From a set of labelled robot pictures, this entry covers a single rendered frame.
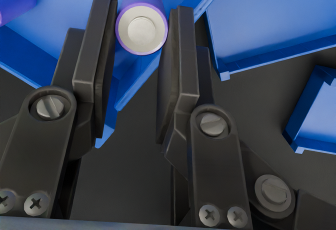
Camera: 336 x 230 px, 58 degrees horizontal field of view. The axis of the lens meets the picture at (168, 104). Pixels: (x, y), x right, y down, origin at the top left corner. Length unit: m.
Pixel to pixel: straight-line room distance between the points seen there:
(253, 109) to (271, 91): 0.06
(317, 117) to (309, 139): 0.07
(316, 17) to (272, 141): 0.33
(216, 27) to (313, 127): 0.39
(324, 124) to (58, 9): 0.75
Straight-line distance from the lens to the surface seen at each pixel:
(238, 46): 0.70
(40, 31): 0.26
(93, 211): 0.96
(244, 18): 0.69
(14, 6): 0.22
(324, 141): 0.92
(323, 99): 0.85
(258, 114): 0.80
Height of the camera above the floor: 0.65
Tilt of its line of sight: 62 degrees down
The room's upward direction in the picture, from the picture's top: 172 degrees clockwise
